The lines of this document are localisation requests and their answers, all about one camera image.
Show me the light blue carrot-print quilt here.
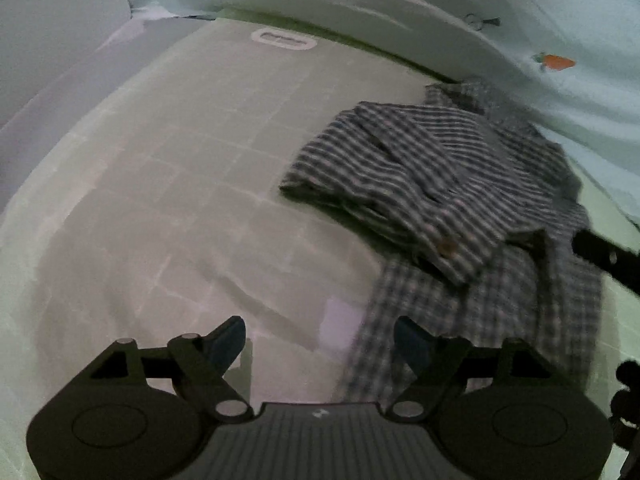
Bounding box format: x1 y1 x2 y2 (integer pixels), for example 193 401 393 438
142 0 639 219

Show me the blue white plaid shirt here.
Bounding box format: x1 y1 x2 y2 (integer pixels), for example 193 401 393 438
280 80 602 405

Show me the white oval sheet label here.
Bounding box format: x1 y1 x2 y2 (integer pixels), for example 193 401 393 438
250 27 318 51

